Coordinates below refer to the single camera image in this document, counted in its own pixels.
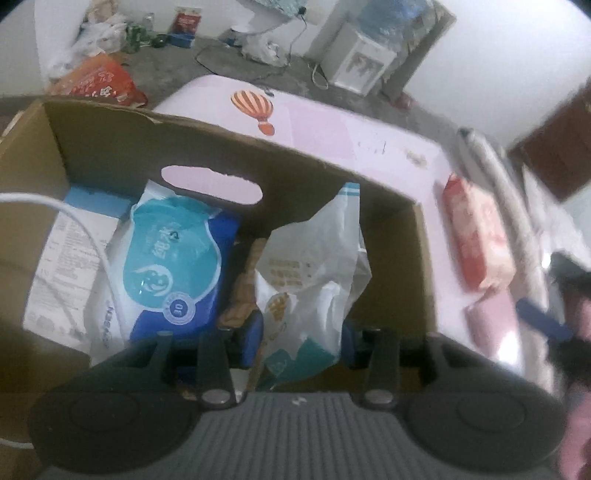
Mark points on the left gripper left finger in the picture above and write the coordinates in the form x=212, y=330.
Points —
x=201, y=367

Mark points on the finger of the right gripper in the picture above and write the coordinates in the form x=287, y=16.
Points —
x=542, y=322

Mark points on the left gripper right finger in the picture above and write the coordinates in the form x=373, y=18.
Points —
x=377, y=352

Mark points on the pink knitted cloth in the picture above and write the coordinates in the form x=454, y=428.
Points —
x=494, y=327

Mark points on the white printed snack bag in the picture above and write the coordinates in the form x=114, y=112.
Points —
x=306, y=281

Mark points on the blue wet wipes pack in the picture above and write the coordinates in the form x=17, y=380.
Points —
x=166, y=262

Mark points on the orange striped cloth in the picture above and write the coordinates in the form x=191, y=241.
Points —
x=239, y=296

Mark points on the pink wet wipes pack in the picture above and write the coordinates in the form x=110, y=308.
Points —
x=485, y=255

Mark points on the dark wooden door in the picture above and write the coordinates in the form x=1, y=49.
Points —
x=558, y=151

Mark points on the pink balloon play mat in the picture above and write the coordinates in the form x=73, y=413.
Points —
x=405, y=162

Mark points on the white water dispenser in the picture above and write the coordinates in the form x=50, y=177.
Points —
x=354, y=62

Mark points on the brown cardboard box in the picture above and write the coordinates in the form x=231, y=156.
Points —
x=158, y=434

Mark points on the orange red plastic bag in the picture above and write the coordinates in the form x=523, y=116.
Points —
x=100, y=77

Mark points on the red white box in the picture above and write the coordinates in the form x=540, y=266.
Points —
x=186, y=21

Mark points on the white bags floor pile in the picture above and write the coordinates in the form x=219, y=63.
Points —
x=93, y=39

